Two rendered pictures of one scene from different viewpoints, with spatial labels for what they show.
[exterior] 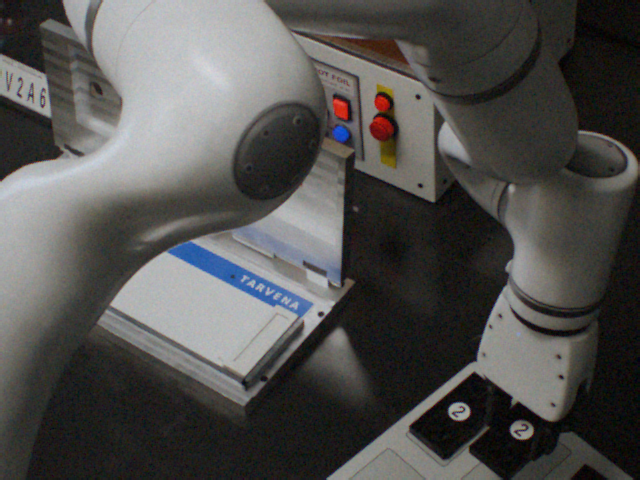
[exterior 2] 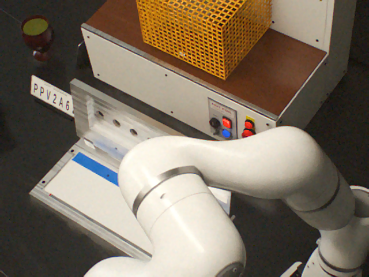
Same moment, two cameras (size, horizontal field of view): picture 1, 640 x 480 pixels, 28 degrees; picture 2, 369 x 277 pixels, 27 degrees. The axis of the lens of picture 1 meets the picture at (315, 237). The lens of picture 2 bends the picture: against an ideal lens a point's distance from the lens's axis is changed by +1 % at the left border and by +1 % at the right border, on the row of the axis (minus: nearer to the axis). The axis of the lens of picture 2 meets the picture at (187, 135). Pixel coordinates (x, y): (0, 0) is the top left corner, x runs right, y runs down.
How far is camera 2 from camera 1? 0.39 m
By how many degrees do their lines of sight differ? 7
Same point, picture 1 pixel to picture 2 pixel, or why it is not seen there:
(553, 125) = (343, 213)
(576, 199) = (353, 227)
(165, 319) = (140, 237)
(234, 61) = (207, 247)
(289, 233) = not seen: hidden behind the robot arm
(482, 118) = (311, 216)
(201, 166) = not seen: outside the picture
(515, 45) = (327, 193)
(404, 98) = (260, 123)
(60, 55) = (81, 97)
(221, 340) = not seen: hidden behind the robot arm
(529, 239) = (328, 238)
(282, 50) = (228, 238)
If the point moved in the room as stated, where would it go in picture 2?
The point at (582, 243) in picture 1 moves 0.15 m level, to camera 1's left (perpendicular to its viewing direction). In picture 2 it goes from (355, 244) to (266, 254)
